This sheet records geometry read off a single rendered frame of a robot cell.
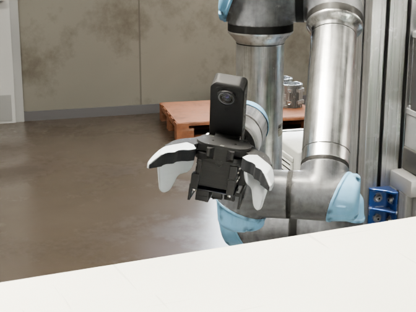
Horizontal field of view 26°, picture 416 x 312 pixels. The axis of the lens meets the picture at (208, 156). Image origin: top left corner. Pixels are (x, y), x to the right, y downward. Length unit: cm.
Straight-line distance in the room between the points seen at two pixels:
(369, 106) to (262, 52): 32
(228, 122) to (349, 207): 26
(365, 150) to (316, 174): 46
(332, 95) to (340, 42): 10
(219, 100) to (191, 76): 677
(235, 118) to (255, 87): 39
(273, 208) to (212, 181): 21
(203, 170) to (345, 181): 27
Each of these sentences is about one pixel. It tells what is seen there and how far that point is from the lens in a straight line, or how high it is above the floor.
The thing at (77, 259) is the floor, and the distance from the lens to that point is 472.
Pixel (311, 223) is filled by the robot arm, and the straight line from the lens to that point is 163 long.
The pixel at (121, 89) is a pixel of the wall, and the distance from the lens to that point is 783.
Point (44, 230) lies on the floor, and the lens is 516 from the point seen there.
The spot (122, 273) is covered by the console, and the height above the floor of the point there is 155.
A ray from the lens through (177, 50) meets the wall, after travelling 788.
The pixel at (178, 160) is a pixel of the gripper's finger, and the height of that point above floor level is 145.
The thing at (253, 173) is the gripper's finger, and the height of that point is 144.
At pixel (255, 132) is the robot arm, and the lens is 128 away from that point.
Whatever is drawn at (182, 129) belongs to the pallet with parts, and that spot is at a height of 10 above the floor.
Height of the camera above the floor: 177
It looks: 16 degrees down
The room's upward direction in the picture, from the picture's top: straight up
